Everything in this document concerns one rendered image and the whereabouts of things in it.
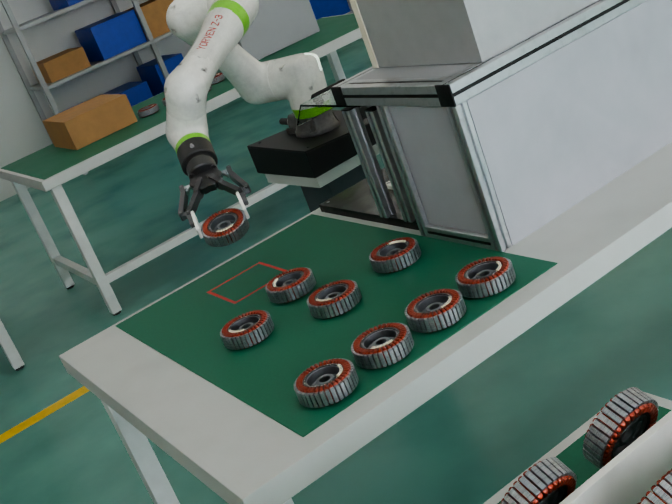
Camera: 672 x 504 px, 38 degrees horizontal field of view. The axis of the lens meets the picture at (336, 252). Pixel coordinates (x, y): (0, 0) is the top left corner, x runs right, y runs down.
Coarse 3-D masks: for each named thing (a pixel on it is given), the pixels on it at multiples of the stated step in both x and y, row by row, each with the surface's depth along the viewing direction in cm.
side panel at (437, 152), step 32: (384, 128) 215; (416, 128) 207; (448, 128) 197; (416, 160) 213; (448, 160) 203; (480, 160) 195; (416, 192) 218; (448, 192) 209; (480, 192) 197; (448, 224) 215; (480, 224) 205
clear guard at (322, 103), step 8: (320, 96) 245; (328, 96) 242; (304, 104) 243; (312, 104) 240; (320, 104) 237; (328, 104) 233; (304, 112) 248; (312, 112) 250; (320, 112) 253; (304, 120) 251
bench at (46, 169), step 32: (320, 32) 557; (352, 32) 522; (160, 96) 551; (224, 96) 488; (128, 128) 493; (160, 128) 473; (32, 160) 508; (64, 160) 475; (96, 160) 459; (64, 192) 456; (256, 192) 512
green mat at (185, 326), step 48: (288, 240) 254; (336, 240) 241; (384, 240) 230; (432, 240) 219; (192, 288) 246; (240, 288) 234; (384, 288) 205; (432, 288) 197; (144, 336) 228; (192, 336) 218; (288, 336) 200; (336, 336) 192; (432, 336) 178; (240, 384) 188; (288, 384) 181
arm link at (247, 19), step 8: (208, 0) 273; (216, 0) 267; (224, 0) 266; (232, 0) 266; (240, 0) 267; (248, 0) 269; (256, 0) 273; (208, 8) 273; (232, 8) 264; (240, 8) 265; (248, 8) 268; (256, 8) 273; (240, 16) 264; (248, 16) 268; (248, 24) 269
